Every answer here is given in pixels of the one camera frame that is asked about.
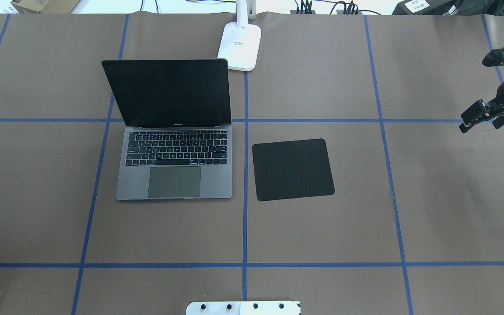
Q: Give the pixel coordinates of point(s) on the black mouse pad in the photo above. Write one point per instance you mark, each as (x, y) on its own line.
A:
(292, 169)

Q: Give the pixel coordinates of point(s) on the grey laptop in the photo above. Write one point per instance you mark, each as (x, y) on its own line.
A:
(177, 142)

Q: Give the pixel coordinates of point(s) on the white desk lamp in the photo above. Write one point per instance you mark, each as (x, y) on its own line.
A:
(240, 41)

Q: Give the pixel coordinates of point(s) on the black power adapter box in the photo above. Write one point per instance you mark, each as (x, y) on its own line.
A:
(426, 7)

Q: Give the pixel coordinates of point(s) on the black orange usb hub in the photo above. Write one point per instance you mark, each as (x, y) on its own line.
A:
(339, 7)

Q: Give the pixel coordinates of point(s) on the cardboard box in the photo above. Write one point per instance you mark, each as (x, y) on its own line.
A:
(44, 6)

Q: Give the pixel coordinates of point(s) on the white pedestal column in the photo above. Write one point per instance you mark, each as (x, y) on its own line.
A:
(244, 308)

